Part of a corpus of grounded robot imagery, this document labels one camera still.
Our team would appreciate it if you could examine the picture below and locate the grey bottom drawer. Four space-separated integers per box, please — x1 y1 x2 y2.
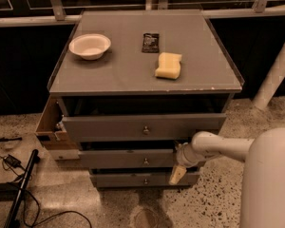
89 171 201 189

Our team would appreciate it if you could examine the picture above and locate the grey drawer cabinet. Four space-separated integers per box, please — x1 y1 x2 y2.
49 9 243 187

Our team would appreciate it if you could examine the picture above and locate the grey top drawer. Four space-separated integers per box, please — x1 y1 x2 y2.
63 113 226 143

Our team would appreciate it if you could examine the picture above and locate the black snack packet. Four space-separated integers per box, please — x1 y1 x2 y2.
142 33 160 53

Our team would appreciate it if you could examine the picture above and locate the black pole on floor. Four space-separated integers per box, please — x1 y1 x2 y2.
4 149 40 228

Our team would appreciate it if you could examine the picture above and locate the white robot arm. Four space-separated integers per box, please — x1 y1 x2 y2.
169 128 285 228

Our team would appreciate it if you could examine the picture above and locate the yellow sponge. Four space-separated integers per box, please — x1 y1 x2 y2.
155 52 182 80

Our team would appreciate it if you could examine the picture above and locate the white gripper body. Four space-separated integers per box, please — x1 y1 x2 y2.
176 142 205 168

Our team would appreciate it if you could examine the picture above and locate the black power adapter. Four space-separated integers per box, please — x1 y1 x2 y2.
5 155 21 168

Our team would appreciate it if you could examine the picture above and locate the small black tool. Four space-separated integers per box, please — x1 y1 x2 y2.
0 137 22 143

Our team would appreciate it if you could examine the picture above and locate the grey drawer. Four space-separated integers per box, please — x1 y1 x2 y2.
79 149 176 169
63 113 226 143
89 171 201 189

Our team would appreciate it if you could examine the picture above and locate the white diagonal pole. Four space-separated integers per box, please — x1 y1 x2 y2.
253 42 285 110

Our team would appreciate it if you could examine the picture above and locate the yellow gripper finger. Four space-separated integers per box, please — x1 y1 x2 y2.
169 164 187 185

